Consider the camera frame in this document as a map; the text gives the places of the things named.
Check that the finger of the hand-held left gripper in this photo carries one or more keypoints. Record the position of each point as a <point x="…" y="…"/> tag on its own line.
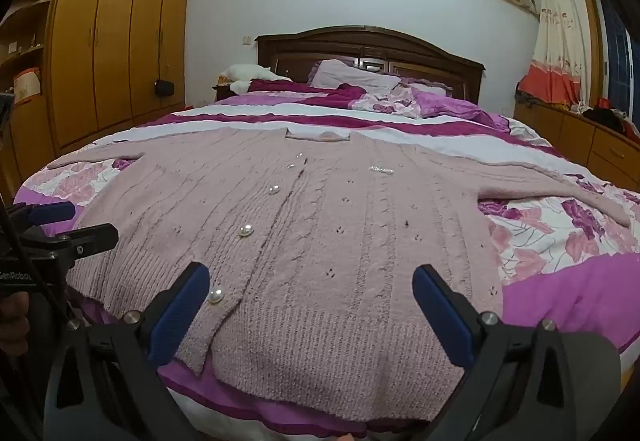
<point x="52" y="212"/>
<point x="92" y="241"/>

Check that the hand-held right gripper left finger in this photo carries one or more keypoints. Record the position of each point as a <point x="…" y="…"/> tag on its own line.
<point x="180" y="313"/>

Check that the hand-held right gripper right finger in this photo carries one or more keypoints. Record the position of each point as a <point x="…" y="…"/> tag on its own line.
<point x="442" y="316"/>

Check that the pink knit cardigan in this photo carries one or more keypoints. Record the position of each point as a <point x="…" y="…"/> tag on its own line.
<point x="325" y="221"/>

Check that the dark clothes pile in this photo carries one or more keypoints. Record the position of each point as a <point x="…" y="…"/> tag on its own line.
<point x="605" y="118"/>

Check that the person's left hand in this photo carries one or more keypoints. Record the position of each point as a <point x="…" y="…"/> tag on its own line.
<point x="11" y="321"/>

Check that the floral bed sheet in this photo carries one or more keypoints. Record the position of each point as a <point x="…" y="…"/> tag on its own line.
<point x="550" y="241"/>

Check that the wooden corner shelf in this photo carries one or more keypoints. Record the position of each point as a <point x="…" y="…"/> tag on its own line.
<point x="22" y="71"/>

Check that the small black bag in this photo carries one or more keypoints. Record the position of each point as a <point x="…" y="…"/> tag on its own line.
<point x="163" y="87"/>

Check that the wooden wardrobe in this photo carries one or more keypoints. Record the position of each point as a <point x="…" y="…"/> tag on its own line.
<point x="115" y="31"/>

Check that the dark wooden nightstand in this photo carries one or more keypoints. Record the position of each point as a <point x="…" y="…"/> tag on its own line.
<point x="222" y="93"/>

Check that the magenta white striped blanket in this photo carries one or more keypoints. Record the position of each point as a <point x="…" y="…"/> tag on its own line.
<point x="400" y="118"/>

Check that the purple floral quilt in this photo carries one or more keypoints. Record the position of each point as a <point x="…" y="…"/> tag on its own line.
<point x="430" y="101"/>

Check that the low wooden cabinet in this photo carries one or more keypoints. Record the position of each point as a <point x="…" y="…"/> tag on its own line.
<point x="575" y="136"/>

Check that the white plush toy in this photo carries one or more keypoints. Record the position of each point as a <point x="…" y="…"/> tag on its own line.
<point x="247" y="72"/>

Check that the lilac pillow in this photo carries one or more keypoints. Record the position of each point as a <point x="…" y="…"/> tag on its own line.
<point x="345" y="73"/>

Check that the dark wooden headboard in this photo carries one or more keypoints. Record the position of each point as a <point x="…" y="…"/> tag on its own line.
<point x="360" y="46"/>

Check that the cream orange floral curtain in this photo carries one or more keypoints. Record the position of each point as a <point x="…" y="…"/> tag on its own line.
<point x="557" y="51"/>

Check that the window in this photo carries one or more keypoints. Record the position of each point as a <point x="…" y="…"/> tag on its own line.
<point x="620" y="51"/>

